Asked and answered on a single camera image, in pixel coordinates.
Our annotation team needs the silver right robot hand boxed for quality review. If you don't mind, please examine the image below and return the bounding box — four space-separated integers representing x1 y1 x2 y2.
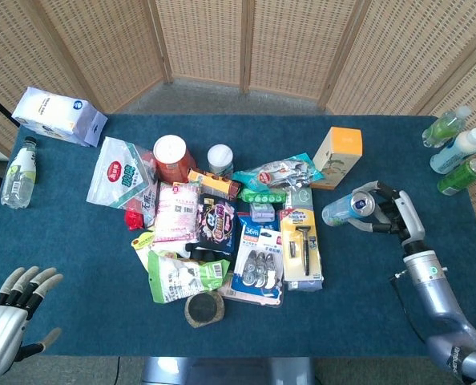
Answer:
352 180 426 246

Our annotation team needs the blue drink can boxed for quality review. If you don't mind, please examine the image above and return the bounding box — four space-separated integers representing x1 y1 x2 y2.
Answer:
321 190 375 226

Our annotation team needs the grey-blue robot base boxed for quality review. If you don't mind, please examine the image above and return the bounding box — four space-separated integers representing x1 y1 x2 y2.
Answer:
141 356 315 385

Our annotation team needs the green soda can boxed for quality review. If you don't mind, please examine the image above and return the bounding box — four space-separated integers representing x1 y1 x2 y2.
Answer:
437 156 476 197

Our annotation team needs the blue bottle with white cap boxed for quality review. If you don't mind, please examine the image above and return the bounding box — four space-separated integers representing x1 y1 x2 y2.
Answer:
429 127 476 175

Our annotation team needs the clear green drink bottle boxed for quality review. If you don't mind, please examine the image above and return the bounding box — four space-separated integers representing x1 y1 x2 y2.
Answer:
422 106 472 148

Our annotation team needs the orange and white carton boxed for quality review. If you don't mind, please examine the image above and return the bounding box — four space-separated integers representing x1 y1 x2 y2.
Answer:
312 126 364 191

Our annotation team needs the pale green flat box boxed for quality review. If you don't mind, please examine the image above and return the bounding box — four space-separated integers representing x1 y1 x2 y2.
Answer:
284 187 315 212

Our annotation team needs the yellow razor blister pack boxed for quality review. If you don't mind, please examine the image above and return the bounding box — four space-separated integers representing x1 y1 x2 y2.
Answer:
280 208 325 284

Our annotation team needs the blue table cloth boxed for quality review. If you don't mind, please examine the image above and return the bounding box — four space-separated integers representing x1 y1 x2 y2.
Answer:
0 114 476 358

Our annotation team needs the light blue flat pack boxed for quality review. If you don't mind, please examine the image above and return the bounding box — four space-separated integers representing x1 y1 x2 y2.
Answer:
284 278 326 292

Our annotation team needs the teal and silver snack pouch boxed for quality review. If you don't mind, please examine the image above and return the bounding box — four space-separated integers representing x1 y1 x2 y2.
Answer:
232 157 325 192

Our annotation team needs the purple floss box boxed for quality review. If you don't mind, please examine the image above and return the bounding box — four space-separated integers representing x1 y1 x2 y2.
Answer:
248 202 277 223

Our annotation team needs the green candy roll pack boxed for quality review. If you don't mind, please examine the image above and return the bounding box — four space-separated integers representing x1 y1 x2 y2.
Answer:
237 188 289 205

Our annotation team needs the blue hook blister pack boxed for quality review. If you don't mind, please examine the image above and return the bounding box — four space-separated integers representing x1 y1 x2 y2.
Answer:
230 218 285 308

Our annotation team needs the clear bottle with black cap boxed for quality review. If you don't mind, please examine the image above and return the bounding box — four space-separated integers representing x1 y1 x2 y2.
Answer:
0 136 38 209

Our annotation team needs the yellow-green small packet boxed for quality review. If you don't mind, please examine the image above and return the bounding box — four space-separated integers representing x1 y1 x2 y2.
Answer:
131 231 157 270

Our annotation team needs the small red packet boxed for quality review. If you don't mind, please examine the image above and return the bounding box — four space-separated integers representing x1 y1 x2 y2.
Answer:
124 209 145 232

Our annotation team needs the black sanitary pad pack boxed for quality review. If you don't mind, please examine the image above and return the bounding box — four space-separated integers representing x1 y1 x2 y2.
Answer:
185 193 238 256

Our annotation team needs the red and white pack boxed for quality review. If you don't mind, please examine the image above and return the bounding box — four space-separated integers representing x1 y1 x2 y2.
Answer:
127 180 161 228

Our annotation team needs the brown and orange snack box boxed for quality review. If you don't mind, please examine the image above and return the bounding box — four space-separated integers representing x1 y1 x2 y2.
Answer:
187 168 242 201

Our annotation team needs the green jar with white lid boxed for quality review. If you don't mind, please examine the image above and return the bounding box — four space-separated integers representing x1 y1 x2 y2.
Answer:
207 144 235 178

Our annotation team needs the white and green snack bag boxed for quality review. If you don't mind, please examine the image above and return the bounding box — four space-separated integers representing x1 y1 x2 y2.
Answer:
86 136 159 210

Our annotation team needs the round dark tin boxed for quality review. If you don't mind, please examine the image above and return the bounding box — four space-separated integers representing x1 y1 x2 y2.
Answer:
184 291 226 330

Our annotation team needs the black lumpy object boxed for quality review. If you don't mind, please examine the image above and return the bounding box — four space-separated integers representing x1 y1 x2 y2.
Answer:
185 242 229 261

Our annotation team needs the pink and white pack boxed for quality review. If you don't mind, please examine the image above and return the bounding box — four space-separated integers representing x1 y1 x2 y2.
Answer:
152 182 202 245

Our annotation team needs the white tissue pack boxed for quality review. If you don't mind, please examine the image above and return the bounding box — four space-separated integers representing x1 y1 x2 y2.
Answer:
11 87 109 148

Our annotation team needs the red jar with white lid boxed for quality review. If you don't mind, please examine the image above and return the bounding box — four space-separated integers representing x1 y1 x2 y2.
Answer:
152 135 197 184

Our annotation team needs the woven bamboo folding screen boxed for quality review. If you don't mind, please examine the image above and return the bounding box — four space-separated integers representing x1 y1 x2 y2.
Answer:
0 0 476 221

